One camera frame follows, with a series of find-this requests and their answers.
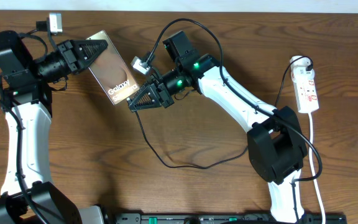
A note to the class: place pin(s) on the white power strip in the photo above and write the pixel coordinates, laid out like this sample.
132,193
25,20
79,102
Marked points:
302,76

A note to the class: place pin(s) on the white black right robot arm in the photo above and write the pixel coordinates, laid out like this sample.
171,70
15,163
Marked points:
276,150

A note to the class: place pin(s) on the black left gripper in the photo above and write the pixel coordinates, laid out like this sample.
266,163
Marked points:
74,45

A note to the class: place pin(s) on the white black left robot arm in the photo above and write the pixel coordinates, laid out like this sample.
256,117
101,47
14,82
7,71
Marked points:
28,194

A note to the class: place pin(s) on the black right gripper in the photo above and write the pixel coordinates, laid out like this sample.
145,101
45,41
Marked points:
162,93

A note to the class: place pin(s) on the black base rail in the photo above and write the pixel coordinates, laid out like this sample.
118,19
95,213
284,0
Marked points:
142,218

